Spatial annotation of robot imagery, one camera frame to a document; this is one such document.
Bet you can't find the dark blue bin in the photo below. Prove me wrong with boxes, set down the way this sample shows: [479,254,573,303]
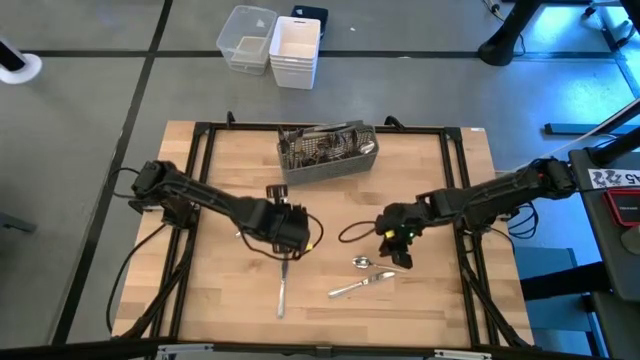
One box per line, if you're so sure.
[290,4,330,40]

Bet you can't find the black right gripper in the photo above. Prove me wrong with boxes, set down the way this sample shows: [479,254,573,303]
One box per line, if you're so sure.
[374,202,431,269]

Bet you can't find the dark metal table foot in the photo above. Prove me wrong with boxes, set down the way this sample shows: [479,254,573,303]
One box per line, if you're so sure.
[543,121,640,137]

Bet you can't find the grey round object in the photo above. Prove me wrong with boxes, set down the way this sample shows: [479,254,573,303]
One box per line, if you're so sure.
[619,227,640,257]

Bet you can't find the black left camera cable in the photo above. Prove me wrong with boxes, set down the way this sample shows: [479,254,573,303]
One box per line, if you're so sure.
[238,213,325,262]

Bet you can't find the black cable bundle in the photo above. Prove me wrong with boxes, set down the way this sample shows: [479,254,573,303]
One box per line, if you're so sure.
[504,199,540,240]

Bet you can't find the black diagonal stand pole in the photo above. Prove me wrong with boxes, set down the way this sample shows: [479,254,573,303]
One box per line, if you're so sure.
[592,97,640,136]
[585,127,640,167]

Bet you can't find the silver rail bracket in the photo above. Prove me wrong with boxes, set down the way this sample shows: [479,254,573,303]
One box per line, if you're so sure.
[155,342,215,360]
[432,348,494,360]

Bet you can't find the blue grey cabinet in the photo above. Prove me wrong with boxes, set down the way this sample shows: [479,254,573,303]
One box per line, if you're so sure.
[513,246,601,354]

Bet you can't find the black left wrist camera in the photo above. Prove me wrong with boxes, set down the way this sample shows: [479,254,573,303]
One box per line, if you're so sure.
[289,232,314,256]

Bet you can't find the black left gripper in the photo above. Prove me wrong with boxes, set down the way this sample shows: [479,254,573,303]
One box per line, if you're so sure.
[244,184,311,251]

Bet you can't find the grey mesh cutlery basket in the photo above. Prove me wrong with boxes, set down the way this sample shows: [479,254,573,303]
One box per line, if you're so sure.
[276,119,380,186]

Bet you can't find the black floor cable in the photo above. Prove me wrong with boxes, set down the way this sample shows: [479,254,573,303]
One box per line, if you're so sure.
[104,222,169,335]

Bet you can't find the black horizontal beam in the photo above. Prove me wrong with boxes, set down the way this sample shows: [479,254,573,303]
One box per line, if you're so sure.
[518,260,615,302]

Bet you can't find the black camera cable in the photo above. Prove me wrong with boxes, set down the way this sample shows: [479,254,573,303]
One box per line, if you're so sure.
[338,220,379,245]
[238,213,325,262]

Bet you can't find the clear plastic bin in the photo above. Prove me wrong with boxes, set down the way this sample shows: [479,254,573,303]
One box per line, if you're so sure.
[215,4,279,77]

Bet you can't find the white printed paper label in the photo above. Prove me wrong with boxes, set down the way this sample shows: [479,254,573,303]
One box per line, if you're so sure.
[587,167,640,191]

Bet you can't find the grey floor foot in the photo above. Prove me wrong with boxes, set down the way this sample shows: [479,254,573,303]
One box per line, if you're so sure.
[0,211,39,234]

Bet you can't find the black front rail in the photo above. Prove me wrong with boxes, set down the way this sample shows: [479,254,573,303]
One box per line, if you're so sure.
[0,337,640,360]

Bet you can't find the black pedestal stand base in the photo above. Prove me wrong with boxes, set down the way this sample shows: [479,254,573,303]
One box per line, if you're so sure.
[477,0,546,68]

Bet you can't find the red black device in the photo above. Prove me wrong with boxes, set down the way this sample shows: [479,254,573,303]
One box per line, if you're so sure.
[601,187,640,229]

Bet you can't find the white round floor stand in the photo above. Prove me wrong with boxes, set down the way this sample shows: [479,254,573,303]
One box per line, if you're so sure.
[0,35,44,86]

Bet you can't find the white plastic bin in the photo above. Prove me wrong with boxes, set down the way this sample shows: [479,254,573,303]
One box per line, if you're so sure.
[268,15,323,92]

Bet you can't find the black right camera cable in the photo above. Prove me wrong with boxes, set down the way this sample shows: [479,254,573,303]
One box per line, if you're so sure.
[338,220,379,245]

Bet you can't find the white floor cable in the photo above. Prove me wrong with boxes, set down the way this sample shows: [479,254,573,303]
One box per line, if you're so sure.
[494,102,640,176]

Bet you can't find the grey side table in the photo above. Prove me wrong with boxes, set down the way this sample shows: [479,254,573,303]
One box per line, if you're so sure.
[568,147,640,304]

